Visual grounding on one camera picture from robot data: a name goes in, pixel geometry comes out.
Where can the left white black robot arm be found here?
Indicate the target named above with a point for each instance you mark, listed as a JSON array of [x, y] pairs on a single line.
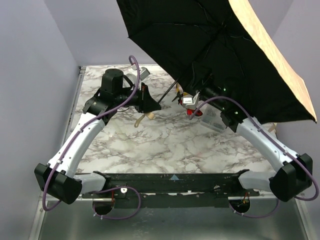
[[58, 177]]

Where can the beige umbrella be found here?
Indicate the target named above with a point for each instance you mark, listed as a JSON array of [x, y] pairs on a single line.
[[219, 44]]

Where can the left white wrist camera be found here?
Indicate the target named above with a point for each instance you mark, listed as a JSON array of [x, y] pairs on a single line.
[[144, 73]]

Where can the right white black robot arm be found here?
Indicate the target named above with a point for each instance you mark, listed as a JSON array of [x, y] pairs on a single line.
[[293, 177]]

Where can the aluminium frame rail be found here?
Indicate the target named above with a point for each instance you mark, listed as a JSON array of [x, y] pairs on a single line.
[[272, 197]]

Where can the clear plastic box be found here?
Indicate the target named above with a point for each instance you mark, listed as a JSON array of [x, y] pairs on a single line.
[[211, 119]]

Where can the purple umbrella case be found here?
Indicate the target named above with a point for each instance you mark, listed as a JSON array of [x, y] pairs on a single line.
[[131, 76]]

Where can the yellow handled pliers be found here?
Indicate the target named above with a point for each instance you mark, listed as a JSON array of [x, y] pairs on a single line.
[[179, 94]]

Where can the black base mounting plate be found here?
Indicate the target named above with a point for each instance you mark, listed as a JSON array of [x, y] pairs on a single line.
[[171, 190]]

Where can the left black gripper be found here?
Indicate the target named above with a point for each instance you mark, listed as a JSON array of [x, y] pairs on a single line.
[[143, 96]]

